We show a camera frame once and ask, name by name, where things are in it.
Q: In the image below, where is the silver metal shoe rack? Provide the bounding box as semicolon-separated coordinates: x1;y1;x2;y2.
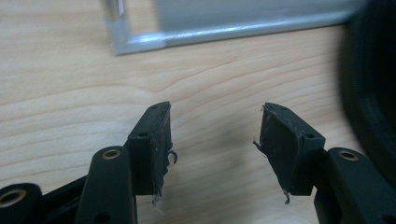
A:
100;0;366;57

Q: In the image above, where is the black shoe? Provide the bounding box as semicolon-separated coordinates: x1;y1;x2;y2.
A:
337;0;396;189

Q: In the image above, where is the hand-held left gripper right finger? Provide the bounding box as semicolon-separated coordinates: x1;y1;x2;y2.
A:
252;102;327;205

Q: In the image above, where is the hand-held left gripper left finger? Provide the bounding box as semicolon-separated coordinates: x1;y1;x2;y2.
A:
125;101;178;207

